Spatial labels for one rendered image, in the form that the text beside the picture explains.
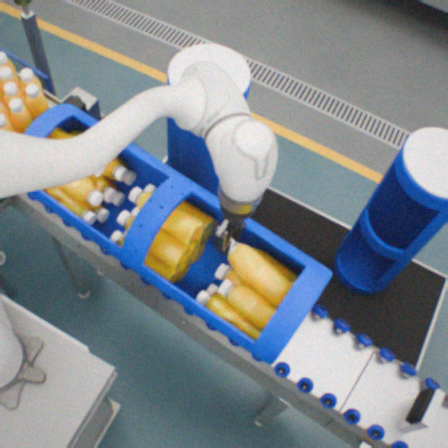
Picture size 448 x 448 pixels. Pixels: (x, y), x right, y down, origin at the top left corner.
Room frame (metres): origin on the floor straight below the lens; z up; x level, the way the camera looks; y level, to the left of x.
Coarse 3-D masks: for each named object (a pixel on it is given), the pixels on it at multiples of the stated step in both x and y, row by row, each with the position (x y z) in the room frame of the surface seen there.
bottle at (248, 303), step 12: (228, 288) 0.48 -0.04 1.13; (240, 288) 0.49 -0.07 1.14; (228, 300) 0.46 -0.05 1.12; (240, 300) 0.45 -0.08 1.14; (252, 300) 0.46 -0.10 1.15; (264, 300) 0.46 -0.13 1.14; (240, 312) 0.43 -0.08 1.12; (252, 312) 0.43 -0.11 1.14; (264, 312) 0.43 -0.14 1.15; (264, 324) 0.41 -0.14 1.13
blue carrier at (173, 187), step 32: (32, 128) 0.79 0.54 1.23; (64, 128) 0.89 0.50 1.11; (128, 160) 0.86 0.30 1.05; (32, 192) 0.67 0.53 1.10; (128, 192) 0.79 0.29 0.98; (160, 192) 0.66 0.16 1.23; (192, 192) 0.69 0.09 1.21; (96, 224) 0.67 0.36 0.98; (160, 224) 0.58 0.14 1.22; (256, 224) 0.65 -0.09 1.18; (128, 256) 0.52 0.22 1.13; (224, 256) 0.64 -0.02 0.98; (288, 256) 0.56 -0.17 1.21; (160, 288) 0.47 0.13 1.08; (192, 288) 0.53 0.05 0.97; (320, 288) 0.48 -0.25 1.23; (288, 320) 0.40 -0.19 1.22; (256, 352) 0.34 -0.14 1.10
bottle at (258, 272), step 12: (240, 252) 0.54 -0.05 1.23; (252, 252) 0.55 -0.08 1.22; (240, 264) 0.52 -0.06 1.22; (252, 264) 0.52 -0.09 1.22; (264, 264) 0.53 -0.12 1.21; (252, 276) 0.50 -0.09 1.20; (264, 276) 0.50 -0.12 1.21; (276, 276) 0.51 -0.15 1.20; (264, 288) 0.48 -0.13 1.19; (276, 288) 0.48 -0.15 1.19; (288, 288) 0.49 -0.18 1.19; (276, 300) 0.46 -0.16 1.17
